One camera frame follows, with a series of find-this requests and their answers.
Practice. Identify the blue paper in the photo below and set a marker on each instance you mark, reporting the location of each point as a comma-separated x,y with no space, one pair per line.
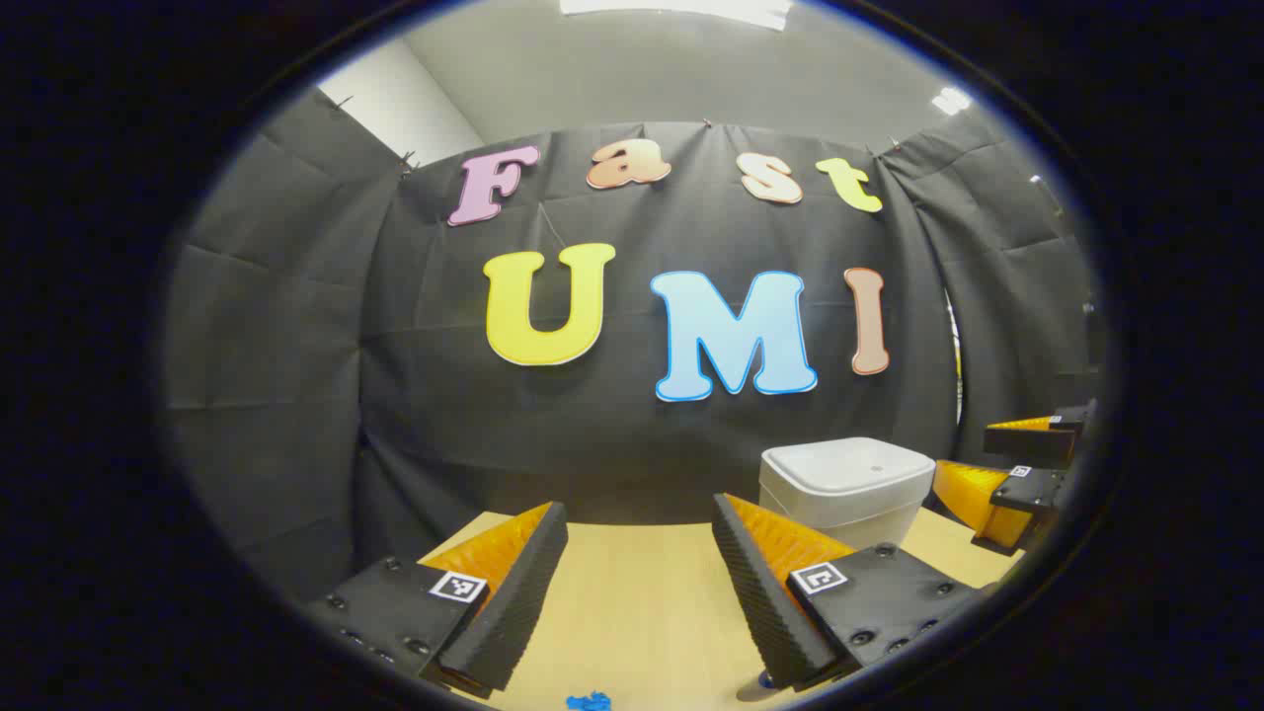
589,702

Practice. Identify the white desktop garbage bin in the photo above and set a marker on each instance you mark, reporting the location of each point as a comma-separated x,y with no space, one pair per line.
849,484

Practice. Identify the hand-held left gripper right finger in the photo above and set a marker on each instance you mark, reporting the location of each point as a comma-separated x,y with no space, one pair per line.
760,602

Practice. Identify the small ceiling light panel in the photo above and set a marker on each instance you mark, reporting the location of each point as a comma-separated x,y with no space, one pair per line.
951,101

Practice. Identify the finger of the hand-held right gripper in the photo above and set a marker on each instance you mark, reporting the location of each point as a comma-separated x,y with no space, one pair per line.
1032,439
987,504

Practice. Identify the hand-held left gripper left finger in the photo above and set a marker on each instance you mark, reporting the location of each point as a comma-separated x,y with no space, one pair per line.
523,602

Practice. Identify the large ceiling light panel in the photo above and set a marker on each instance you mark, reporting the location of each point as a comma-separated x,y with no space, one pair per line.
681,10

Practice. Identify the wooden desktop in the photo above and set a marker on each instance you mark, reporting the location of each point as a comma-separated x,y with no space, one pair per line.
642,612

